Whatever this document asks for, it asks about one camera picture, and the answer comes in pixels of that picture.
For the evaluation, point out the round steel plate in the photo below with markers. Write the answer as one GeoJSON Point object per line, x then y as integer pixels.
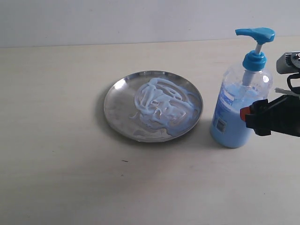
{"type": "Point", "coordinates": [119, 106]}

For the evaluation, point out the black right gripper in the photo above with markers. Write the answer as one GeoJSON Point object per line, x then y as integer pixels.
{"type": "Point", "coordinates": [283, 112]}

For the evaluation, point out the light blue soap gel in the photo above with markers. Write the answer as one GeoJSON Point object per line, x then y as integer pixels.
{"type": "Point", "coordinates": [161, 104]}

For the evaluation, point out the blue soap pump bottle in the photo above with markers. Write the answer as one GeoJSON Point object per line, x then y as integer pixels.
{"type": "Point", "coordinates": [242, 84]}

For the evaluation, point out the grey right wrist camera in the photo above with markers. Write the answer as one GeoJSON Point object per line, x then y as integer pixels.
{"type": "Point", "coordinates": [288, 63]}

